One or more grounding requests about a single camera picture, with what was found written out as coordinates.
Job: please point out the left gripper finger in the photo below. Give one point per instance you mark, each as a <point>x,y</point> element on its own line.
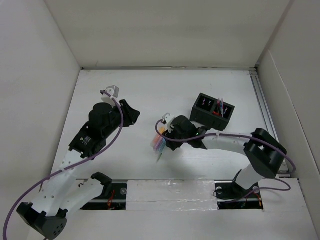
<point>128,112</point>
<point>130,122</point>

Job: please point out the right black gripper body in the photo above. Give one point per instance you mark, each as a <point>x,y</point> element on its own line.
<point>175,134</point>

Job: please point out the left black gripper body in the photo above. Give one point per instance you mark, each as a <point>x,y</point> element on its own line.
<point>116,120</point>

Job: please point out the blue gel pen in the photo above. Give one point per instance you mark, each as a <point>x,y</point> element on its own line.
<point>222,105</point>

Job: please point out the dark red gel pen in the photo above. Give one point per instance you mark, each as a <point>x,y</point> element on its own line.
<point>219,105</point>

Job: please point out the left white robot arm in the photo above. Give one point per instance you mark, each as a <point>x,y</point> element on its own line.
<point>48,213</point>

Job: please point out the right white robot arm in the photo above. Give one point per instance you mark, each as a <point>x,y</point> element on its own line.
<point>264,153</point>

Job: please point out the orange highlighter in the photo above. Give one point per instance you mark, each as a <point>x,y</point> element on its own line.
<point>157,137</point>

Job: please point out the blue highlighter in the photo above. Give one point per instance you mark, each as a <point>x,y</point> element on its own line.
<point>161,146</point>

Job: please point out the pink highlighter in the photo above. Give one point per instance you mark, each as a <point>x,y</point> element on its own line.
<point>157,144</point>

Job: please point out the black two-slot pen holder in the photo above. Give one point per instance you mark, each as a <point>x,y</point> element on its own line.
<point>202,113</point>

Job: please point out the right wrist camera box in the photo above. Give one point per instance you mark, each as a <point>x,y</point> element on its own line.
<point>167,120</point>

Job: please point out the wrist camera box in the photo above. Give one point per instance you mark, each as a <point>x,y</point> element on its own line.
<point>109,93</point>
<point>167,120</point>

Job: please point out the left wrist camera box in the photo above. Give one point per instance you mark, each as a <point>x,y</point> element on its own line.
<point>109,93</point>

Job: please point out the aluminium rail right side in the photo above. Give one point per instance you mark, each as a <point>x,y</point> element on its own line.
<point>262,103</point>

